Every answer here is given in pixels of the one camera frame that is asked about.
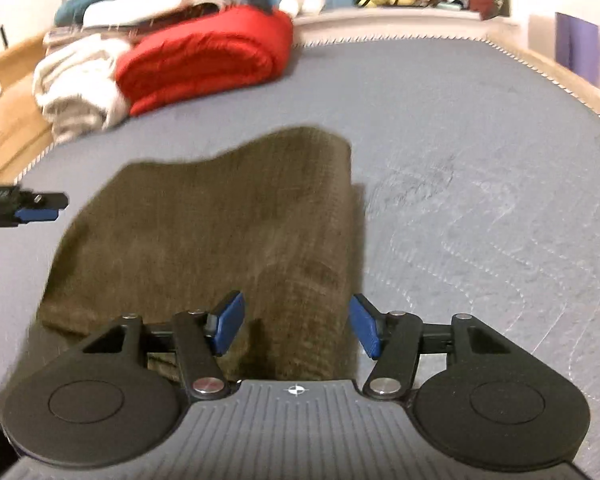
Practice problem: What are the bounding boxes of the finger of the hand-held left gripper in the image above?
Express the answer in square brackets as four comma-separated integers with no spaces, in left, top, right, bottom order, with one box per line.
[14,191,70,224]

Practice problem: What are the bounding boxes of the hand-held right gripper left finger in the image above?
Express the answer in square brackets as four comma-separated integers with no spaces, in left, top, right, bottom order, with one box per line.
[80,290,246,404]

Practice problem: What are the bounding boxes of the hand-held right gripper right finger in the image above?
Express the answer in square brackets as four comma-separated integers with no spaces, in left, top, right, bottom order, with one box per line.
[349,294,512,403]

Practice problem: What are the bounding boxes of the olive green ribbed pants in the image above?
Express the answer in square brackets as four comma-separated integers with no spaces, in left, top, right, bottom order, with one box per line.
[36,125,367,384]

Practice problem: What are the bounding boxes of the cream folded blanket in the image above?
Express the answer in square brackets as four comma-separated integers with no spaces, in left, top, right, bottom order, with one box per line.
[32,35,132,147]

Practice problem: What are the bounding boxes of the dark striped folded cloth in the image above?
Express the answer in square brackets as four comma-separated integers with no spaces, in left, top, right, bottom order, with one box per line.
[42,1,222,47]

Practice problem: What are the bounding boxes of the white wardrobe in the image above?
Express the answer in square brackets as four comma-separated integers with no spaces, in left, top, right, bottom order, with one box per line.
[0,0,112,67]

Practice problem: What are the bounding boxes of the grey quilted mattress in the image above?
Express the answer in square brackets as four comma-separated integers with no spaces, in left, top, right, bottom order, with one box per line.
[0,35,600,480]

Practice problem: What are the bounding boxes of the red folded blanket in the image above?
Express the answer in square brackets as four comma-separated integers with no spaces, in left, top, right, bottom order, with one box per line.
[115,6,295,117]

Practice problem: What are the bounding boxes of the white folded cloth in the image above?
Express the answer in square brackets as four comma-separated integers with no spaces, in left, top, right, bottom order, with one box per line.
[82,0,229,29]

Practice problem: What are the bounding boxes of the white window sill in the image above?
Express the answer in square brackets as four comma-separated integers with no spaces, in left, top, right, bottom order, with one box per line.
[294,6,522,45]

